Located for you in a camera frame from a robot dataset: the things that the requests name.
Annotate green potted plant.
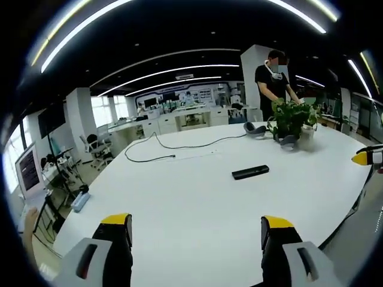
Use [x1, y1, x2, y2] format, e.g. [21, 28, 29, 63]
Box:
[267, 97, 323, 150]

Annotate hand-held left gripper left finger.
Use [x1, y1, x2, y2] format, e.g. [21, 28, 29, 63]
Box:
[53, 213, 133, 287]

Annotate white counter cabinets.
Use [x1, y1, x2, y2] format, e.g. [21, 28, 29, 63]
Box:
[107, 106, 264, 150]

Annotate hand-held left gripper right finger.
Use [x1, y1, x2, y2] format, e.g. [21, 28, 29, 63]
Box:
[260, 215, 344, 287]

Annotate white office chair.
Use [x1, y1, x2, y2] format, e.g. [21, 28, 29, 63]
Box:
[79, 124, 115, 172]

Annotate grey headset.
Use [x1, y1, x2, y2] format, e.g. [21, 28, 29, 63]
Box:
[243, 121, 268, 141]
[273, 133, 298, 154]

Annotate computer monitor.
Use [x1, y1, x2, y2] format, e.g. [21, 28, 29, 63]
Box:
[14, 143, 45, 200]

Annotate black cable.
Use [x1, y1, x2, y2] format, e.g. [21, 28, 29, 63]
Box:
[124, 124, 255, 163]

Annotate black remote control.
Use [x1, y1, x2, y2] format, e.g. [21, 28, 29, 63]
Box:
[231, 164, 270, 181]

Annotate light blue power strip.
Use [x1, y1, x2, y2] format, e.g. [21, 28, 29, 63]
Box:
[71, 193, 91, 212]

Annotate black wall screen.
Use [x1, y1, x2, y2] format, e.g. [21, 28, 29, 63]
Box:
[37, 103, 66, 139]

